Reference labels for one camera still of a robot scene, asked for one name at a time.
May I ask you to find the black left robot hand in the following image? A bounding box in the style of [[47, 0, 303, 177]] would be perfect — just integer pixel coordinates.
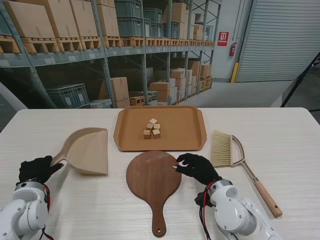
[[19, 155, 65, 185]]

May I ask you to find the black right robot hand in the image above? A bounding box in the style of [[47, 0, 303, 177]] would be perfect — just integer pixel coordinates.
[[171, 153, 223, 187]]

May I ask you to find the beige plastic dustpan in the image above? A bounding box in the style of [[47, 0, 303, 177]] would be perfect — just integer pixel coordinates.
[[51, 127, 109, 177]]

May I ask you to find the dark round wooden cutting board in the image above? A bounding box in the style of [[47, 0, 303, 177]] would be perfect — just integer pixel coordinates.
[[125, 150, 183, 238]]

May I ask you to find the orange-brown serving tray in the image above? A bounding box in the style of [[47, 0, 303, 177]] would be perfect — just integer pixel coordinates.
[[113, 105, 208, 153]]

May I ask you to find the grey plastic crate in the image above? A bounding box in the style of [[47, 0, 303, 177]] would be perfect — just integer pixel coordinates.
[[163, 21, 181, 39], [149, 21, 165, 38], [143, 7, 163, 24], [46, 83, 90, 109], [114, 0, 144, 18], [116, 16, 146, 38]]

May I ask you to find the yellow bollard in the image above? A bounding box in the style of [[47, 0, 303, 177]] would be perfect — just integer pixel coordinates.
[[231, 62, 240, 84]]

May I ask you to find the grey metal shelving rack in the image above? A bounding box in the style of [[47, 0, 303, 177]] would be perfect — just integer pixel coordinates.
[[0, 0, 222, 109]]

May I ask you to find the orange wooden pallet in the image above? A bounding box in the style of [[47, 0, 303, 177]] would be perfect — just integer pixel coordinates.
[[122, 36, 146, 48], [19, 37, 61, 54]]

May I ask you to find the black tripod stand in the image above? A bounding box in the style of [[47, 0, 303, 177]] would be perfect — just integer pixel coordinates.
[[281, 51, 320, 112]]

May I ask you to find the large cardboard box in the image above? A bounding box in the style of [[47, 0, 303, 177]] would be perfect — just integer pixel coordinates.
[[96, 0, 121, 38], [37, 0, 80, 38], [2, 0, 56, 40], [69, 0, 99, 38]]

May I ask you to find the grey roller shutter door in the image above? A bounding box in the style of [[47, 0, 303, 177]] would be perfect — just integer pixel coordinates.
[[236, 0, 320, 83]]

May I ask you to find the red black right arm cable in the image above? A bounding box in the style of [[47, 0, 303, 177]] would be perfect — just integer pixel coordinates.
[[194, 181, 216, 240]]

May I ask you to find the red black arm cable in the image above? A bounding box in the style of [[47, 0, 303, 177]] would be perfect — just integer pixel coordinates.
[[194, 181, 216, 240], [41, 183, 55, 240]]

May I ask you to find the red black left arm cable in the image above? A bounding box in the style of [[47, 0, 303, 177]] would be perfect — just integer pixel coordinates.
[[41, 183, 55, 240]]

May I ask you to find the red wall sign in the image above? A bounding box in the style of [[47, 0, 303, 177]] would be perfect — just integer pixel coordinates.
[[217, 31, 230, 47]]

